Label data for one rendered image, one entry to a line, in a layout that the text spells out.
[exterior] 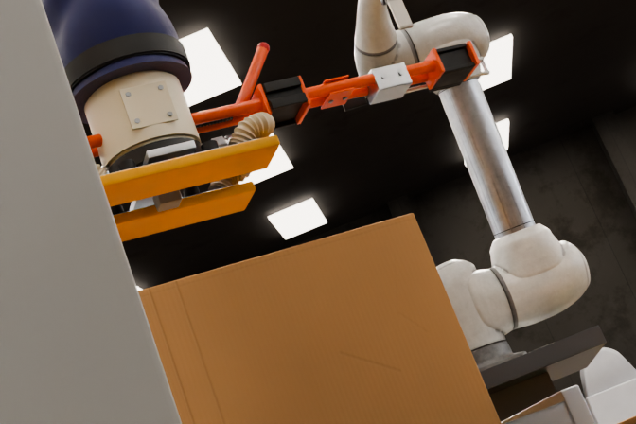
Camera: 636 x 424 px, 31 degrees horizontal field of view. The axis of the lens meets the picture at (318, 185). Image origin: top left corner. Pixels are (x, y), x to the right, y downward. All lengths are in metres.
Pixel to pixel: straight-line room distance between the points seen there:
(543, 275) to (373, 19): 0.70
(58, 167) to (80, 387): 0.14
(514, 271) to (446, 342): 0.95
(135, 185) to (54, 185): 1.07
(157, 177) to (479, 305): 1.05
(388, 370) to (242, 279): 0.25
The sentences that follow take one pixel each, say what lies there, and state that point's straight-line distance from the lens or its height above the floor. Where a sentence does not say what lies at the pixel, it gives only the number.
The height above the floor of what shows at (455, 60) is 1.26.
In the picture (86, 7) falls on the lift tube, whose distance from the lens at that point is 1.96.
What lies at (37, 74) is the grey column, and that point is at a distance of 0.76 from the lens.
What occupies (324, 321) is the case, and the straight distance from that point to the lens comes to 1.67.
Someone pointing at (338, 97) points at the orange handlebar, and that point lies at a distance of 2.07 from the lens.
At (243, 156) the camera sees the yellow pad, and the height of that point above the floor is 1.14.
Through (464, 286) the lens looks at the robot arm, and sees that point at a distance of 2.63.
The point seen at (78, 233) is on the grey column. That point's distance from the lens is 0.71.
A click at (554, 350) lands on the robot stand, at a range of 2.43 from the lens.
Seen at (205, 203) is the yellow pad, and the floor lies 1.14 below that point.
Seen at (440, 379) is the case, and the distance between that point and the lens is 1.70.
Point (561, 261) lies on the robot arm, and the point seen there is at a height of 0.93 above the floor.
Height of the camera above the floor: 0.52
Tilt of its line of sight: 17 degrees up
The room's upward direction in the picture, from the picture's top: 21 degrees counter-clockwise
